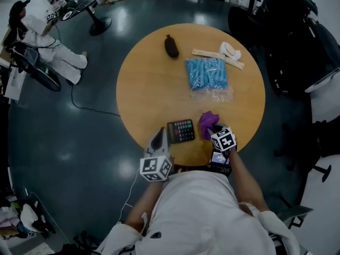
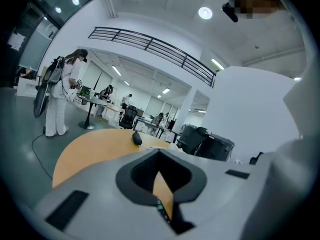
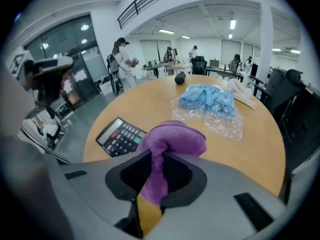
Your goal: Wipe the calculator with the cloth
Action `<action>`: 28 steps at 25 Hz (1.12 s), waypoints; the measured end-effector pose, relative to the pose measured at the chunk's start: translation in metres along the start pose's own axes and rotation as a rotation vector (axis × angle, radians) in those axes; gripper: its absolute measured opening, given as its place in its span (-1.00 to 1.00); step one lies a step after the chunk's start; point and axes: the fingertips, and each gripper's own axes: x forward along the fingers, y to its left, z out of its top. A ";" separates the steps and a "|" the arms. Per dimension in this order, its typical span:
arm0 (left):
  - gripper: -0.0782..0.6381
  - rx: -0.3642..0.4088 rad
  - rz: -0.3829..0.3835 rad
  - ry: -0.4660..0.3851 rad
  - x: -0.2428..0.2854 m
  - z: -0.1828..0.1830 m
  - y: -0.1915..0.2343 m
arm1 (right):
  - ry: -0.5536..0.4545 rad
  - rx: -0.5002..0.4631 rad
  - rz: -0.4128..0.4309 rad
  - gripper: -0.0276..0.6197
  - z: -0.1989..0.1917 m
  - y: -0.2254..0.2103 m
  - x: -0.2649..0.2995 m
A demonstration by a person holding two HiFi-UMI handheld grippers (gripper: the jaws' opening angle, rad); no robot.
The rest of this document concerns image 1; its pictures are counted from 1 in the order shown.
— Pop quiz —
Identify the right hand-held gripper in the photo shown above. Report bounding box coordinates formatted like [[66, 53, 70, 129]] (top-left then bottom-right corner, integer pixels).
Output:
[[206, 124, 238, 154]]

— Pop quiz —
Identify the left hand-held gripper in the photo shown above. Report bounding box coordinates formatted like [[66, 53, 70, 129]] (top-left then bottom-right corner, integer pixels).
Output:
[[140, 127, 174, 183]]

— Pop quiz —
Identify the purple cloth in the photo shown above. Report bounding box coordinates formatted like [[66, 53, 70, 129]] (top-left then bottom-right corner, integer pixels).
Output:
[[199, 110, 221, 141]]

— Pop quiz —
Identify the black calculator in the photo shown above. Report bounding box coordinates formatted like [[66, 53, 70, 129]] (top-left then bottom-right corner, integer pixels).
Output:
[[167, 119, 196, 145]]

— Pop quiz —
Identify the person's right forearm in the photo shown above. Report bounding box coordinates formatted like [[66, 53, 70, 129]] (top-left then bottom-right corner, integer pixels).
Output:
[[227, 148, 270, 213]]

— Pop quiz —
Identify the person's left forearm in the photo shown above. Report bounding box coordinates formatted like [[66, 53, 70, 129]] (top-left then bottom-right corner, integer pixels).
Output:
[[124, 180, 163, 231]]

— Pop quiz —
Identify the phone with lit screen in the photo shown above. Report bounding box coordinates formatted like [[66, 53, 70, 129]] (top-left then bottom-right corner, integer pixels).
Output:
[[210, 149, 231, 167]]

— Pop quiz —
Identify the bag of blue tubes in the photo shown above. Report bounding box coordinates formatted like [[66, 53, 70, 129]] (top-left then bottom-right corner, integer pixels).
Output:
[[184, 57, 234, 104]]

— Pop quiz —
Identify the short wooden ruler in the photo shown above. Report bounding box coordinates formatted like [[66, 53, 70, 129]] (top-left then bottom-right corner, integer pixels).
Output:
[[224, 55, 245, 71]]

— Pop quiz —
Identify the long wooden ruler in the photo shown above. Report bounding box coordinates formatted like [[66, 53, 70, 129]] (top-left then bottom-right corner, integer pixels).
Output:
[[191, 48, 227, 60]]

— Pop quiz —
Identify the white tape dispenser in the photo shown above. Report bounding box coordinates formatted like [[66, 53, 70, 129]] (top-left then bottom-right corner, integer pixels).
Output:
[[218, 41, 242, 61]]

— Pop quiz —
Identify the person's white shirt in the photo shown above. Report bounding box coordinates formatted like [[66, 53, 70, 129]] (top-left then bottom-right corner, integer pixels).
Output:
[[95, 169, 301, 255]]

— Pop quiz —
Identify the dark brown pouch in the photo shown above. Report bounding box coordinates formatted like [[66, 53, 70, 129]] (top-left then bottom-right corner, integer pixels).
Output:
[[164, 34, 180, 60]]

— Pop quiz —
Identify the grey chair seat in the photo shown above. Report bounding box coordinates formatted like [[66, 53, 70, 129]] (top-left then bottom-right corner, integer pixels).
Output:
[[276, 195, 315, 230]]

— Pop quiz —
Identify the large black office chair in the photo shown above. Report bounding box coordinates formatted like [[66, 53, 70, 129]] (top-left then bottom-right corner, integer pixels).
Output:
[[254, 0, 340, 98]]

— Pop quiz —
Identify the black mesh office chair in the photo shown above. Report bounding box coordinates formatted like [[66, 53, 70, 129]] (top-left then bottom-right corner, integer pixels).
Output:
[[4, 40, 62, 92]]

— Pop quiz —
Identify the pile of clothes and bags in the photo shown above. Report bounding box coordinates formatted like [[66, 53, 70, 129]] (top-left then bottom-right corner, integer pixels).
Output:
[[0, 192, 57, 241]]

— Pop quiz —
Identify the white cable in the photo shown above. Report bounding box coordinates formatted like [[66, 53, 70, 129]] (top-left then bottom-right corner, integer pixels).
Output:
[[117, 168, 142, 223]]

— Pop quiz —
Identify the black floor cable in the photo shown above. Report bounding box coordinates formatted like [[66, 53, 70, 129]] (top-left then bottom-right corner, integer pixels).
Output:
[[69, 80, 122, 117]]

